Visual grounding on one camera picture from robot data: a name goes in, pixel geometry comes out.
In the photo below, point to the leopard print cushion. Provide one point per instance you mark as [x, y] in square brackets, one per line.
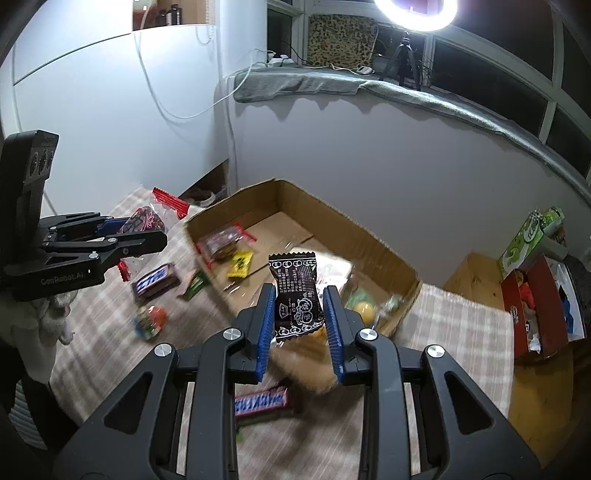
[339, 41]

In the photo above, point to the red storage box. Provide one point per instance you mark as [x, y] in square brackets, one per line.
[545, 314]

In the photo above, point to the brown cardboard box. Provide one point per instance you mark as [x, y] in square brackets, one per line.
[332, 226]

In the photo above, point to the blue label chocolate bar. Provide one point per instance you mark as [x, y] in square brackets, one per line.
[154, 282]

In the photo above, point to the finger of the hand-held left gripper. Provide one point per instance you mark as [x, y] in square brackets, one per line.
[134, 243]
[111, 225]

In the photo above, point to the person's left forearm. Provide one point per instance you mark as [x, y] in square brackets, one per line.
[23, 341]

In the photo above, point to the colourful jelly cup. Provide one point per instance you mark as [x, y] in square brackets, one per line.
[150, 321]

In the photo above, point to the person's left hand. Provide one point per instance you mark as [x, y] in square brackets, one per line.
[53, 318]

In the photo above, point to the brown wrapper chocolate bar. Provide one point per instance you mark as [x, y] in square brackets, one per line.
[261, 400]

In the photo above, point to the red-edged clear snack packet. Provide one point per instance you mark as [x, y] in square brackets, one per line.
[220, 244]
[143, 220]

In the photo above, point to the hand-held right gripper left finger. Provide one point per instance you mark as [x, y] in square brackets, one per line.
[265, 332]

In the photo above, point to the white bowl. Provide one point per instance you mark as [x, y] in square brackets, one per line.
[203, 197]

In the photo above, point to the white charger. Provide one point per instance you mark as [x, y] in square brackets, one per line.
[364, 70]

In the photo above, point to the dark bottle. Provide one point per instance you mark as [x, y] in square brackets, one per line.
[174, 14]

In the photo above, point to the white power strip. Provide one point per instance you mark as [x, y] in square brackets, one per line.
[279, 60]

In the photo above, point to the black candy packet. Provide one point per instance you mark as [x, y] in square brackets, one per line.
[295, 295]

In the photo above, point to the grey windowsill cloth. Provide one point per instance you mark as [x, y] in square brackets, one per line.
[277, 83]

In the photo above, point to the black tripod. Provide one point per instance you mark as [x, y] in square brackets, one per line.
[405, 55]

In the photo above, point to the wooden shelf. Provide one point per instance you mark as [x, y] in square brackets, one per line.
[152, 18]

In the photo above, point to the small green candy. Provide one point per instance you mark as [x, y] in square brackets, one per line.
[392, 304]

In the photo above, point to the pink label bread packet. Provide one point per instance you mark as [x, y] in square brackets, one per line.
[302, 364]

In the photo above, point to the green carton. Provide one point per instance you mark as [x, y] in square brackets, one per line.
[521, 244]

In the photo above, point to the yellow jelly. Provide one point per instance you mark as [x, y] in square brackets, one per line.
[364, 311]

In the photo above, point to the small green snack packet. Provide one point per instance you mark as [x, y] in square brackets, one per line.
[196, 286]

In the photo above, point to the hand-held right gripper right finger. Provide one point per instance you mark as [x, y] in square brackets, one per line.
[333, 332]

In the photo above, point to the white window frame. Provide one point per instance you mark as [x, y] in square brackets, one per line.
[546, 120]

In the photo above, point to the checkered table blanket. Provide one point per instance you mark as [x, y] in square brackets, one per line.
[443, 332]

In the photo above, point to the yellow snack packet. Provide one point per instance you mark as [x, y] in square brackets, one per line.
[241, 264]

